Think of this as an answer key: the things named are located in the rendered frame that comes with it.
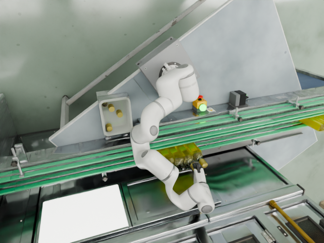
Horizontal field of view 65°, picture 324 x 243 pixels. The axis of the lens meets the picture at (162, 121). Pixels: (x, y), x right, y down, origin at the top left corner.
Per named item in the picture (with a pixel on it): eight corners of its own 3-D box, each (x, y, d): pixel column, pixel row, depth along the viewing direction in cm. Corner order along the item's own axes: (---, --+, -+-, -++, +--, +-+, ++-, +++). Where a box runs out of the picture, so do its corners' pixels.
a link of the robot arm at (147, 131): (146, 104, 115) (121, 120, 108) (160, 97, 103) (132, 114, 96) (162, 129, 116) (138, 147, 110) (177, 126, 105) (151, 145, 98)
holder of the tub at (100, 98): (103, 137, 158) (105, 143, 151) (97, 96, 145) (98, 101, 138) (130, 132, 162) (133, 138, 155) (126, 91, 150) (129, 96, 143)
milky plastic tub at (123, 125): (102, 130, 155) (104, 137, 147) (97, 96, 145) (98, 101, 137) (130, 125, 159) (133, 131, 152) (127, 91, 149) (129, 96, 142)
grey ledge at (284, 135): (182, 152, 178) (188, 160, 168) (182, 141, 174) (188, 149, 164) (292, 127, 203) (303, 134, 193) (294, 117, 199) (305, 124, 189)
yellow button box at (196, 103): (192, 108, 169) (196, 112, 163) (192, 98, 166) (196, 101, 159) (201, 106, 171) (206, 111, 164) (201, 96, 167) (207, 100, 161)
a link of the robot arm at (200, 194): (183, 201, 108) (199, 188, 105) (180, 184, 117) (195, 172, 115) (206, 218, 113) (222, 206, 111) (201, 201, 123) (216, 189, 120)
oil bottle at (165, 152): (155, 150, 158) (166, 170, 140) (154, 142, 155) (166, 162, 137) (163, 148, 160) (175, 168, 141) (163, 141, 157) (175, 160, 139)
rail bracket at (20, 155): (22, 158, 143) (15, 183, 124) (13, 132, 136) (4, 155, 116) (31, 156, 145) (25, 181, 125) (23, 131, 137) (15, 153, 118)
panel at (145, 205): (41, 204, 137) (34, 260, 108) (40, 200, 136) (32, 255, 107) (194, 168, 161) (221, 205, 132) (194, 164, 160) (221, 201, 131)
